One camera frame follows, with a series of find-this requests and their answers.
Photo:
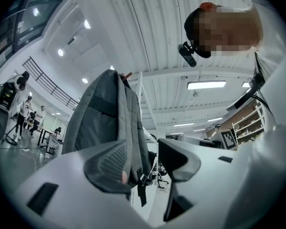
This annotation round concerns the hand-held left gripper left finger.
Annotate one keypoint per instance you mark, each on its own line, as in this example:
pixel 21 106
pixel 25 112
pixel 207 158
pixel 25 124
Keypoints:
pixel 107 166

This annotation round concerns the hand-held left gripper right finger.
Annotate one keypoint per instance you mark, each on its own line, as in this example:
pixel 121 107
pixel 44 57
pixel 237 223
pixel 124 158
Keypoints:
pixel 178 163

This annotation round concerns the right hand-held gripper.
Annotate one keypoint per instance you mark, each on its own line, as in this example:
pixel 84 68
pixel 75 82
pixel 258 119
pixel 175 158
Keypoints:
pixel 228 139

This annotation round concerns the dark grey felt backpack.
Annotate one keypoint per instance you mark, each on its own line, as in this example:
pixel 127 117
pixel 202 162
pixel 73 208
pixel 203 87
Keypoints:
pixel 105 118

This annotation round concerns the white shelf with small items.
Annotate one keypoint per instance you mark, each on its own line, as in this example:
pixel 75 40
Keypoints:
pixel 249 125

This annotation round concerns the rectangular ceiling light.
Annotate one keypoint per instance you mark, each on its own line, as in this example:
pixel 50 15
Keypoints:
pixel 206 85

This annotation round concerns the person's light grey shirt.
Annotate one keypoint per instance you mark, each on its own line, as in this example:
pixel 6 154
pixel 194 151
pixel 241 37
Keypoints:
pixel 276 104

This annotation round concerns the black metal railing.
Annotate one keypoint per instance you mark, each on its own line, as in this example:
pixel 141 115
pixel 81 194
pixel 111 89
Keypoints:
pixel 50 85

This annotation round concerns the person's head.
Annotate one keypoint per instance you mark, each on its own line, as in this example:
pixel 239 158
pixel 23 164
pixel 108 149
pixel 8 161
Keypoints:
pixel 228 30

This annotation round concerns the black electronic device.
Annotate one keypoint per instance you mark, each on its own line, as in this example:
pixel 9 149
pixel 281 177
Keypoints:
pixel 6 95

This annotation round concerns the black head-mounted camera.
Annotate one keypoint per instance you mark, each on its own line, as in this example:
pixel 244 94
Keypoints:
pixel 187 54

